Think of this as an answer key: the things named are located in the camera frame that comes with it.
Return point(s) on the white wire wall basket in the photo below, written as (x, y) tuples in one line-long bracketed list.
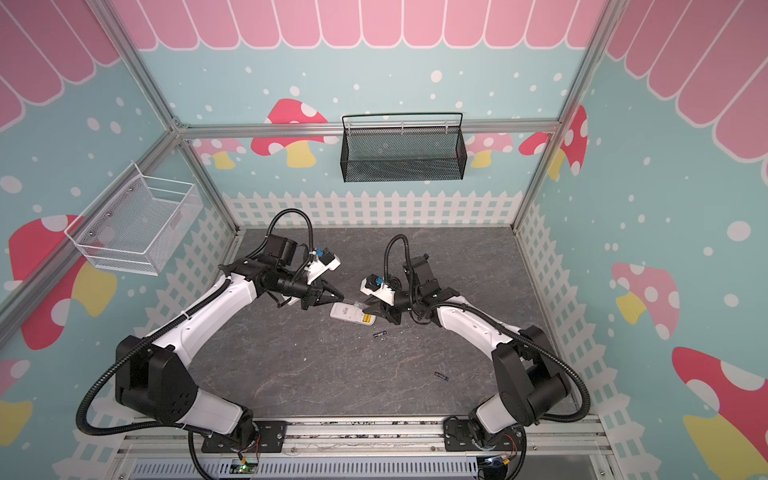
[(136, 225)]

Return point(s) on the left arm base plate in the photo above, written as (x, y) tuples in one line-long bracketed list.
[(262, 436)]

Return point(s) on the aluminium frame post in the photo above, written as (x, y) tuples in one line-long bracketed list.
[(173, 138)]

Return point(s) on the black mesh wall basket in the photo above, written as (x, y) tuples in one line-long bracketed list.
[(403, 147)]

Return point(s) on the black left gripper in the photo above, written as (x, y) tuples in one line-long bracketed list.
[(313, 294)]

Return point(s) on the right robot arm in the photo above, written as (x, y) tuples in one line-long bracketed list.
[(533, 383)]

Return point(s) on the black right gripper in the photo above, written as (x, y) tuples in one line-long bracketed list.
[(396, 303)]

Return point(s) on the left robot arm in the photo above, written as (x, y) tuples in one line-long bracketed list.
[(151, 373)]

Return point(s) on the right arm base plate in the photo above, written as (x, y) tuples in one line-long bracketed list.
[(462, 434)]

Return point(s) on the white remote with green buttons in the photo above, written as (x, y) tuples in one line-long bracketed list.
[(351, 313)]

